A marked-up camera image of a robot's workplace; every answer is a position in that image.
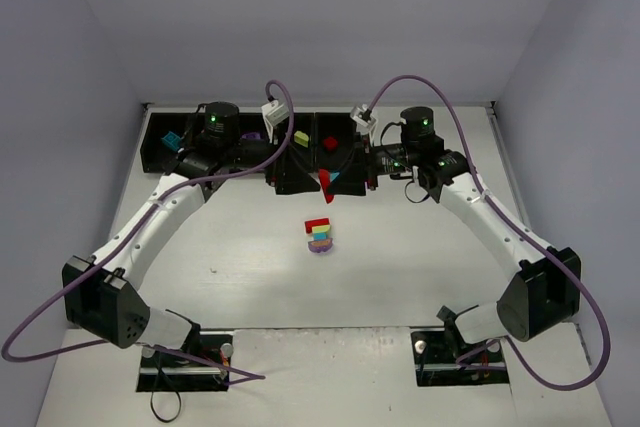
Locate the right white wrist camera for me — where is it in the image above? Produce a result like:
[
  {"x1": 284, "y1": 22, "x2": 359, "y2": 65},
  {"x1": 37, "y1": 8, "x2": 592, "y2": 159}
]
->
[{"x1": 350, "y1": 104, "x2": 378, "y2": 144}]

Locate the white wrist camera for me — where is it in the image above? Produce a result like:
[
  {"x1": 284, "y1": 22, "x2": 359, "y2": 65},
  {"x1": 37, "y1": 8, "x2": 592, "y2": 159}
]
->
[
  {"x1": 350, "y1": 104, "x2": 378, "y2": 144},
  {"x1": 261, "y1": 99, "x2": 289, "y2": 142}
]

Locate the yellow green lego brick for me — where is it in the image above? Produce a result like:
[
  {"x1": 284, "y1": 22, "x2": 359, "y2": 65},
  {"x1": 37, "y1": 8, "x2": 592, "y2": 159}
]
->
[{"x1": 311, "y1": 224, "x2": 331, "y2": 236}]

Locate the red long lego brick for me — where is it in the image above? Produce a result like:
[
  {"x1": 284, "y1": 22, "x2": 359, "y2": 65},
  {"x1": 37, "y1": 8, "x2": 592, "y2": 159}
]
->
[{"x1": 304, "y1": 217, "x2": 331, "y2": 236}]

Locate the lime green lego brick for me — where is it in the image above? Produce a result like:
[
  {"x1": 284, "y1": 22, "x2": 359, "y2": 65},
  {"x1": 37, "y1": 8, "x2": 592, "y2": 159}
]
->
[{"x1": 293, "y1": 131, "x2": 310, "y2": 148}]

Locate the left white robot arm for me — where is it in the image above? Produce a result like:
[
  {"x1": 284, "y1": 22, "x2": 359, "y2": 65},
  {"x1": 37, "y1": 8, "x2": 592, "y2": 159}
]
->
[{"x1": 62, "y1": 98, "x2": 294, "y2": 353}]

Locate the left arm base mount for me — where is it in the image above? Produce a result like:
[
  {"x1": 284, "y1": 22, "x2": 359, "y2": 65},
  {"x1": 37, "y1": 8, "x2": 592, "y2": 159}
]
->
[{"x1": 136, "y1": 330, "x2": 233, "y2": 393}]

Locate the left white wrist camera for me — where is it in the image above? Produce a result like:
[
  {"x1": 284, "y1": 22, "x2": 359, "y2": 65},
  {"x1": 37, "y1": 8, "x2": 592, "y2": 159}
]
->
[{"x1": 261, "y1": 99, "x2": 289, "y2": 142}]

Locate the red curved lego brick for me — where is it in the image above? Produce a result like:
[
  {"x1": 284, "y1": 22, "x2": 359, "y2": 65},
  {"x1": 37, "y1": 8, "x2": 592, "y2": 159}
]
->
[{"x1": 318, "y1": 169, "x2": 335, "y2": 204}]

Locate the red small lego brick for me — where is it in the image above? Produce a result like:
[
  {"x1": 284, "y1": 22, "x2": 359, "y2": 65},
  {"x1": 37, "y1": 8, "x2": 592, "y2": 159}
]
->
[{"x1": 321, "y1": 136, "x2": 339, "y2": 152}]

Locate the purple square lego brick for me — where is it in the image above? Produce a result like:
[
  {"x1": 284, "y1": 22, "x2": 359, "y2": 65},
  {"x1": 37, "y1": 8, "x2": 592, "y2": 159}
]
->
[{"x1": 241, "y1": 132, "x2": 262, "y2": 141}]

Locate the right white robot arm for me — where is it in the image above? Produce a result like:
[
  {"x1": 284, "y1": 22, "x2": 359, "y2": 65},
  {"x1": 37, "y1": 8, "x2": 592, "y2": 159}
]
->
[{"x1": 346, "y1": 106, "x2": 585, "y2": 345}]

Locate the purple oval lego piece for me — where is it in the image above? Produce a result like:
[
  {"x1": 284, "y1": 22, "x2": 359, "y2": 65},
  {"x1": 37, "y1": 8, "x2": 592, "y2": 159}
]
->
[{"x1": 308, "y1": 238, "x2": 333, "y2": 254}]

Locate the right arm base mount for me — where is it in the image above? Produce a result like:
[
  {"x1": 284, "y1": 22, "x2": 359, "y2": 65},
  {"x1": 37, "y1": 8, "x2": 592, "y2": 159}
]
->
[{"x1": 410, "y1": 307, "x2": 510, "y2": 388}]

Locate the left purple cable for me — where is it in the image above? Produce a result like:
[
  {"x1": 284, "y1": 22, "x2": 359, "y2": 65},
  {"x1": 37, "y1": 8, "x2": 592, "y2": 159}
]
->
[{"x1": 1, "y1": 79, "x2": 294, "y2": 388}]

